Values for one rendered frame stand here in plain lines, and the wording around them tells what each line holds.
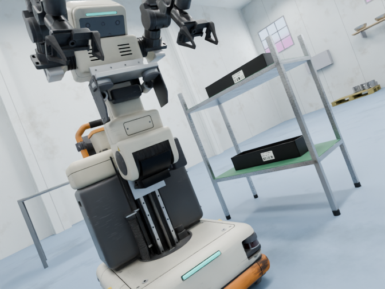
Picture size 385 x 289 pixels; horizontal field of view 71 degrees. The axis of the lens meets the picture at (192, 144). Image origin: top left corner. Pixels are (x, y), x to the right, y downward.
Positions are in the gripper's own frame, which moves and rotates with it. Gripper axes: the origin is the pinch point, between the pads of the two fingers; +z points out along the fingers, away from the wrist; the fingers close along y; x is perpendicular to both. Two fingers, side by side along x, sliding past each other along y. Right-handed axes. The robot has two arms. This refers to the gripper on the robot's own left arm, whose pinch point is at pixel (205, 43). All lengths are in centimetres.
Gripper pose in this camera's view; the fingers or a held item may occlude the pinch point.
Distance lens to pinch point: 99.8
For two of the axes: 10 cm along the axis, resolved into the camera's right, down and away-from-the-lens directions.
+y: 8.2, -3.3, 4.7
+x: -2.3, 5.7, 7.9
